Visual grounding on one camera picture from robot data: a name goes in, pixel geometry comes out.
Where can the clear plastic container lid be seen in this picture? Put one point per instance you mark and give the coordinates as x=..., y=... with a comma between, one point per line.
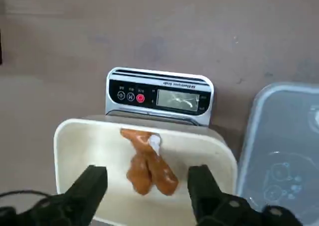
x=281, y=141

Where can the cream rectangular container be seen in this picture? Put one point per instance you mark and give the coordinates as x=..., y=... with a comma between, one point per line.
x=99, y=156

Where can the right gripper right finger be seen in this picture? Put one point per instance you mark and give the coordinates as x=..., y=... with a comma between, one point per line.
x=211, y=206

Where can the brown toy chicken drumstick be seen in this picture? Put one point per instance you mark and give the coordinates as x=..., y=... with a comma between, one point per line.
x=149, y=168

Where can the silver digital kitchen scale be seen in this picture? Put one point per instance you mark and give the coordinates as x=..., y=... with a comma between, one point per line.
x=159, y=96

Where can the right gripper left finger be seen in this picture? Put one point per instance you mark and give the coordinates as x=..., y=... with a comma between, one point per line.
x=82, y=198

